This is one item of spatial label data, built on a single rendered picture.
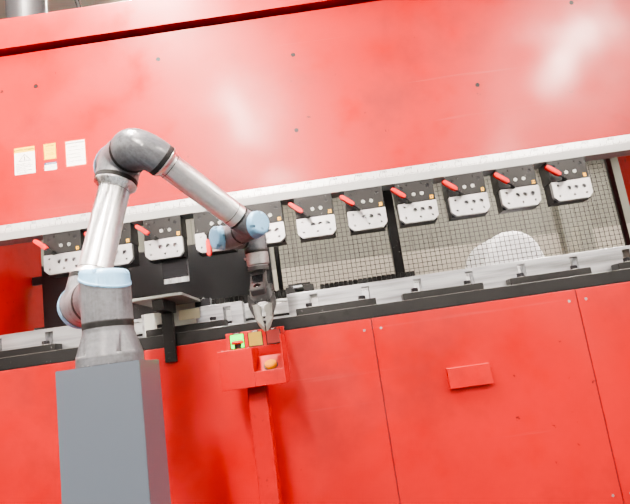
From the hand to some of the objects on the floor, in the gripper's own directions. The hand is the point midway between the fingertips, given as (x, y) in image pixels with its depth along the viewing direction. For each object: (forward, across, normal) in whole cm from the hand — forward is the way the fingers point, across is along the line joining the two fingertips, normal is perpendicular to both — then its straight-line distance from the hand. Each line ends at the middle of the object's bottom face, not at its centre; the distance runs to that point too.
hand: (265, 327), depth 173 cm
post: (+93, -61, -102) cm, 151 cm away
